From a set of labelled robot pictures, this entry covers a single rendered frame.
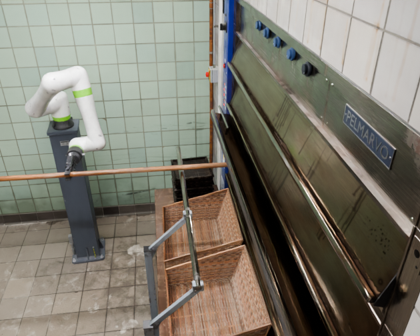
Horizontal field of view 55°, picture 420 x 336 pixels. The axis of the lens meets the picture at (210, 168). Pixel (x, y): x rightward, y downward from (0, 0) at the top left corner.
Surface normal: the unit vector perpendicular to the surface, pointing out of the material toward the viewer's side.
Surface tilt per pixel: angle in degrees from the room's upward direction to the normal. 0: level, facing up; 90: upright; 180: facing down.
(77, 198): 90
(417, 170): 90
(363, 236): 70
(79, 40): 90
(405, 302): 90
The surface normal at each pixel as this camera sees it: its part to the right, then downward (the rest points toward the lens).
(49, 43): 0.14, 0.51
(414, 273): -0.99, 0.07
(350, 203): -0.93, -0.23
